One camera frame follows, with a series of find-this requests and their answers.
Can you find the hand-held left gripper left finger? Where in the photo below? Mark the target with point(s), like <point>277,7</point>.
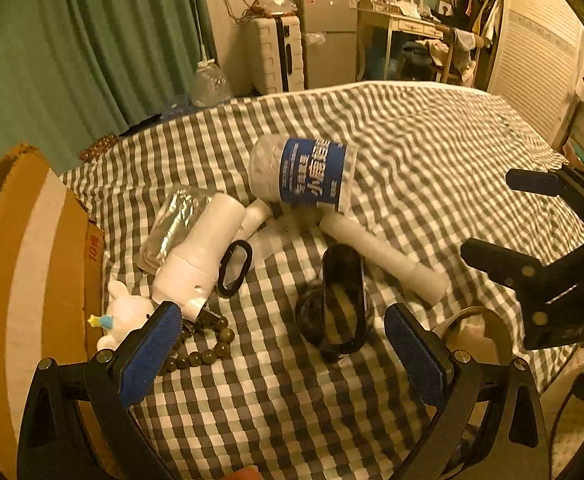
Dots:
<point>147,355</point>

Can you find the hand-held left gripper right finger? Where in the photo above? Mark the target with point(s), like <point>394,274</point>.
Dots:
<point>414,355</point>

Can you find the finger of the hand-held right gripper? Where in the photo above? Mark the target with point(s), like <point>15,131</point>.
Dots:
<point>537,182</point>
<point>497,260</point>

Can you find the black glasses case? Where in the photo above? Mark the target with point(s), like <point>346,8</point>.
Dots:
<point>342,300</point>

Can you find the brown cardboard box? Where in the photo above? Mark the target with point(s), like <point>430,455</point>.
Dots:
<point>2,260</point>

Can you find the white plush toy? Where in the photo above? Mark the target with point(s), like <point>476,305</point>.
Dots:
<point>127,310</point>

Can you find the long white tube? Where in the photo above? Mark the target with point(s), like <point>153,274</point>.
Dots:
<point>387,260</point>

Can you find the white plastic bottle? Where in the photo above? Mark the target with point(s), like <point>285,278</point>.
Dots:
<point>197,255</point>

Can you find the grey checkered cloth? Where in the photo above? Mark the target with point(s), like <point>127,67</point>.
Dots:
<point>422,125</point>

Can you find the clear plastic bag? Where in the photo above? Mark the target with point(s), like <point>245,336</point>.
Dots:
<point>172,215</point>

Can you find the black oval loop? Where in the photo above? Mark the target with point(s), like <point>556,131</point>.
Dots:
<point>235,243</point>

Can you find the white louvered wardrobe door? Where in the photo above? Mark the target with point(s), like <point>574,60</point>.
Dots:
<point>537,40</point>

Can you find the wooden chair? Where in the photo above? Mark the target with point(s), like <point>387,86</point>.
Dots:
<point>459,52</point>

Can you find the small white tube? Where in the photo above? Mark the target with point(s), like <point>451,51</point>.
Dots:
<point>254,217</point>

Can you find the hanging clothes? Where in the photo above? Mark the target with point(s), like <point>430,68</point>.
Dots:
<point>477,7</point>

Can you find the white vanity desk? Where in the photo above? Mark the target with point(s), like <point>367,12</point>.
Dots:
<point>407,25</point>

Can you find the clear jar with blue label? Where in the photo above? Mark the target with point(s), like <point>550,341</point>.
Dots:
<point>312,170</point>

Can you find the brown patterned cushion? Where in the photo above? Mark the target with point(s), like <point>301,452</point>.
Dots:
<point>99,146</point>

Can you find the grey fridge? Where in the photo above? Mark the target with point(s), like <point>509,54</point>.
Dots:
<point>327,40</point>

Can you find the large clear water bottle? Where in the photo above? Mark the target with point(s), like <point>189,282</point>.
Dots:
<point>211,85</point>

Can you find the white suitcase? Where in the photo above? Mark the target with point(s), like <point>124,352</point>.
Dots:
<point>272,55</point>

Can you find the green curtain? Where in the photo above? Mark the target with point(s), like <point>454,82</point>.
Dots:
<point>97,35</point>

